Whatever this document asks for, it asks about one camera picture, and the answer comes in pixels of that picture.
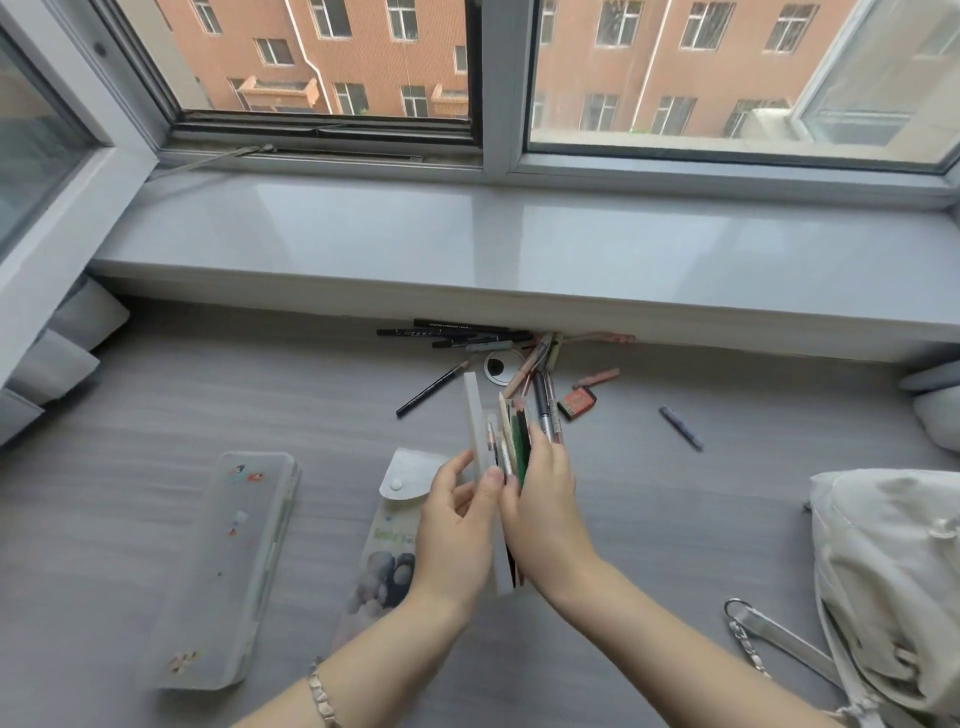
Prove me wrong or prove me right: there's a person's left hand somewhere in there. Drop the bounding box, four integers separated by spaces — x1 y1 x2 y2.
404 449 505 616

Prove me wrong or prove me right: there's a person's right hand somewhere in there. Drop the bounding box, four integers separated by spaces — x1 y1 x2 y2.
498 423 601 609

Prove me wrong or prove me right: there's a cartoon sheep pencil pouch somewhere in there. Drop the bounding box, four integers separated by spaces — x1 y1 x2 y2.
329 447 481 654

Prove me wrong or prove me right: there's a bundle of assorted pencils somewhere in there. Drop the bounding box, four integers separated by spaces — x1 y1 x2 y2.
487 393 535 496

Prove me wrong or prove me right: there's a frosted plastic box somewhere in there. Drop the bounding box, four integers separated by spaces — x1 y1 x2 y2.
461 369 526 598

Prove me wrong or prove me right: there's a pile of pens and pencils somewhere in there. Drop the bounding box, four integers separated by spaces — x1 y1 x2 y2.
374 318 639 445

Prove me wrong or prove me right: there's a clear sticker pencil box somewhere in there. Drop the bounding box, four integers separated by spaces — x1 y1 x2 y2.
153 451 301 691

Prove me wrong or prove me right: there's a white quilted backpack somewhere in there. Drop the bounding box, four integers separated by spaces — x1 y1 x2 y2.
723 468 960 728

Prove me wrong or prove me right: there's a person's right forearm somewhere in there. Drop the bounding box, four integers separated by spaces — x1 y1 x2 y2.
547 554 849 728

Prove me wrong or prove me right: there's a person's left forearm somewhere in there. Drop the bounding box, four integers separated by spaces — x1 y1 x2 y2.
232 588 474 728

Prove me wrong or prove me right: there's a grey wooden desk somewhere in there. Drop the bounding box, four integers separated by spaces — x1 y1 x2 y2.
0 299 960 728

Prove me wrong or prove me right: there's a white window sill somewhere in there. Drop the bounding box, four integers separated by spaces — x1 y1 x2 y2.
88 168 960 365

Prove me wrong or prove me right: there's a pale blue curtain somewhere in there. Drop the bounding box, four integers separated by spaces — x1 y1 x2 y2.
898 359 960 451

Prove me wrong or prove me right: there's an open white window sash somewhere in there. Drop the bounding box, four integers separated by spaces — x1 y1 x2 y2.
0 0 159 391

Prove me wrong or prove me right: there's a brick apartment building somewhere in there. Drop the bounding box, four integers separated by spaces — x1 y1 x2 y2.
116 0 960 163

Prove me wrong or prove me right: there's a silver link bracelet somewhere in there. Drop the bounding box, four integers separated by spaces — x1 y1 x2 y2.
307 659 339 728

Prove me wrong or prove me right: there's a white window frame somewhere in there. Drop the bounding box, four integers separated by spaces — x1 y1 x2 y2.
74 0 960 211

